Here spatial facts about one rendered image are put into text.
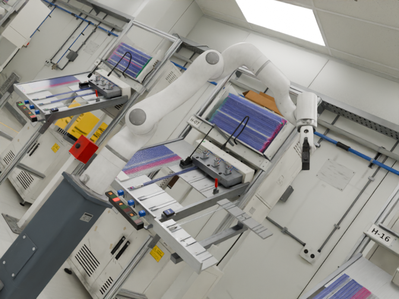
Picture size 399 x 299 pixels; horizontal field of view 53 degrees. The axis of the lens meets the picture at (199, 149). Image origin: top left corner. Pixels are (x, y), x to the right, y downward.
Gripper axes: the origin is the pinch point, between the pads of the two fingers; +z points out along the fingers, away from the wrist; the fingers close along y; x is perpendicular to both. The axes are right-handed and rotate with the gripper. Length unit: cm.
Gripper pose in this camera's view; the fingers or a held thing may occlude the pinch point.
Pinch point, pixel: (305, 164)
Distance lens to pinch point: 168.5
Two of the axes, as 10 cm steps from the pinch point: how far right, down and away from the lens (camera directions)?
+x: -9.6, -0.1, 2.7
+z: -1.1, 9.3, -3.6
